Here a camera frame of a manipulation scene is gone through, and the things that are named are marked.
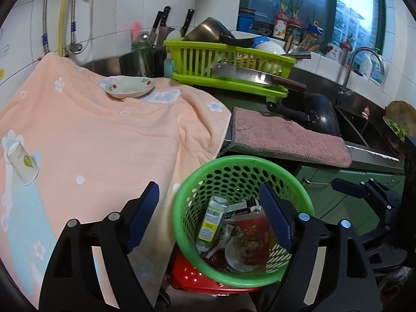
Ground braided metal hose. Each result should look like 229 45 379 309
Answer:
41 0 53 54
69 0 77 44

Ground green plastic dish rack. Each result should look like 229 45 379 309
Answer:
162 37 298 105

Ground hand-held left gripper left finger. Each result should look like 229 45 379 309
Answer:
38 181 160 312

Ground teal bottle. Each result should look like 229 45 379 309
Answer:
163 58 176 79

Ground green plastic basket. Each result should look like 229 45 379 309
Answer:
172 155 315 288

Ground blue container stack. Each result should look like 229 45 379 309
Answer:
237 6 256 33

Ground orange flower print blanket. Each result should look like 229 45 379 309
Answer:
0 52 233 312

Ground metal pot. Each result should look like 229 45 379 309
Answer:
184 17 256 48

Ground red printed paper cup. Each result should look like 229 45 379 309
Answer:
232 210 277 265

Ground pink dish cloth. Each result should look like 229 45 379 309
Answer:
227 107 353 169

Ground steel sink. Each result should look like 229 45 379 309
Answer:
335 104 404 157

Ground metal faucet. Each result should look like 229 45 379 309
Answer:
336 47 386 105

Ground red plastic stool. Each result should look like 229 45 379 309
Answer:
169 250 264 295

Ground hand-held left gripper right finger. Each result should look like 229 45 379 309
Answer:
259 182 384 312

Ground black frying pan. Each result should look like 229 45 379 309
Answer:
266 93 341 137

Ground yellow gas hose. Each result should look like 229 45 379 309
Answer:
58 0 79 56

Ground glass jar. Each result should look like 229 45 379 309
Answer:
131 41 153 78

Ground steel cleaver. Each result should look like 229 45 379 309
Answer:
211 62 308 92

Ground green cabinet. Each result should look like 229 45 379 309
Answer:
292 162 407 235

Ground clear bottle with yellow label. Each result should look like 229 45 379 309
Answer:
196 194 228 252

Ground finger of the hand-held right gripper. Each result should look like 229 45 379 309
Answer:
331 178 404 222
357 223 404 269

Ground green vegetables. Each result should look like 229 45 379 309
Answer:
383 116 409 138

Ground pink brush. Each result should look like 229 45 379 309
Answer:
131 22 144 43

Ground red label jar with plant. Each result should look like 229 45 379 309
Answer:
288 0 305 40
273 0 290 38

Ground white paper cup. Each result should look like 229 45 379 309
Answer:
5 141 40 186

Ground white detergent bottle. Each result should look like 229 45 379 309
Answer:
359 54 386 85

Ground black carton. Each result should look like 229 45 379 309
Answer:
224 198 262 218

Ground white bowl red pattern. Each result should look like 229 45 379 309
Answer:
104 76 157 100

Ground window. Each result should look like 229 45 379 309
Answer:
240 0 389 61

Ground black handled knife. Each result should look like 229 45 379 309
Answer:
161 5 172 40
151 11 163 46
180 9 195 38

